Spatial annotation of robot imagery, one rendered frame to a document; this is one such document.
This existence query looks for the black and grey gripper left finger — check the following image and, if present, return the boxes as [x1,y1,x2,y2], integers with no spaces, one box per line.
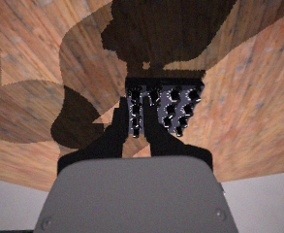
[57,96,129,176]

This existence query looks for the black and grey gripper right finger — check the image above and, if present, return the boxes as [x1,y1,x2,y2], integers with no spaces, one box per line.
[142,95,213,172]

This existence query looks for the black knob box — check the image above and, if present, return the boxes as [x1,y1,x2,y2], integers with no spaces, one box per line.
[125,78,205,138]

